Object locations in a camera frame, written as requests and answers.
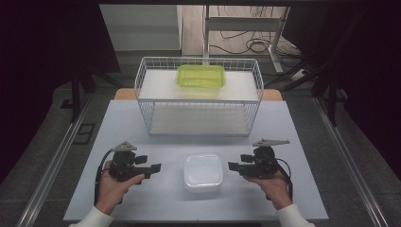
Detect white power strip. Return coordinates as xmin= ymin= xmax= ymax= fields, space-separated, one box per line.
xmin=289 ymin=68 xmax=307 ymax=82

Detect black floor cables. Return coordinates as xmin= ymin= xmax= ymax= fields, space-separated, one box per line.
xmin=209 ymin=5 xmax=305 ymax=69

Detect white cabinet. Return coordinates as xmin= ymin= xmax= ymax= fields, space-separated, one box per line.
xmin=98 ymin=4 xmax=184 ymax=52

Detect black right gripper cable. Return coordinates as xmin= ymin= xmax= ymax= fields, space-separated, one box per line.
xmin=265 ymin=157 xmax=294 ymax=201

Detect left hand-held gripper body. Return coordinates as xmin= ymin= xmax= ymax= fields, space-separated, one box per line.
xmin=108 ymin=141 xmax=145 ymax=183

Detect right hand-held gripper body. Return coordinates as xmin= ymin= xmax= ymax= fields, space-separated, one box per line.
xmin=251 ymin=137 xmax=291 ymax=180

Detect person's left hand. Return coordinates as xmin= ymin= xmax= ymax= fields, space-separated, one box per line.
xmin=95 ymin=160 xmax=147 ymax=217

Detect black floor bracket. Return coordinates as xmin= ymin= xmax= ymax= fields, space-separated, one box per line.
xmin=72 ymin=123 xmax=96 ymax=147

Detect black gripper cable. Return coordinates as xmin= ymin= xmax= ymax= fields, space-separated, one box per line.
xmin=265 ymin=157 xmax=294 ymax=201
xmin=93 ymin=148 xmax=115 ymax=206

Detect dark curtain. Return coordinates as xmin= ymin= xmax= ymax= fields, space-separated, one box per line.
xmin=282 ymin=0 xmax=401 ymax=182

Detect black stand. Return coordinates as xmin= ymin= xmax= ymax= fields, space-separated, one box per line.
xmin=60 ymin=70 xmax=125 ymax=125
xmin=264 ymin=12 xmax=363 ymax=128

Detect metal floor rail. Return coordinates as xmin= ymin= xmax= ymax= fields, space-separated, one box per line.
xmin=313 ymin=96 xmax=391 ymax=227
xmin=15 ymin=94 xmax=93 ymax=227

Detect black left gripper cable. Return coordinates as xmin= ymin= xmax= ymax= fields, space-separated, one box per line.
xmin=93 ymin=148 xmax=115 ymax=206

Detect white wire rack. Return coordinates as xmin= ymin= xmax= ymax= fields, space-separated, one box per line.
xmin=133 ymin=56 xmax=265 ymax=137

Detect wooden table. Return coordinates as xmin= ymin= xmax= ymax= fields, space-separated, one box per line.
xmin=113 ymin=87 xmax=284 ymax=102

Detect person's right hand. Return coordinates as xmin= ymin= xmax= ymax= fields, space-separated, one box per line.
xmin=241 ymin=169 xmax=294 ymax=211

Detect green plastic container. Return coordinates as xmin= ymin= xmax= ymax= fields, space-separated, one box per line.
xmin=175 ymin=63 xmax=227 ymax=90

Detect white plastic container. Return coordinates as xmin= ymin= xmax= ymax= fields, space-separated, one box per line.
xmin=183 ymin=152 xmax=225 ymax=194

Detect white metal desk frame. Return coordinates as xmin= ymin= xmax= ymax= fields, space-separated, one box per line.
xmin=202 ymin=4 xmax=291 ymax=75

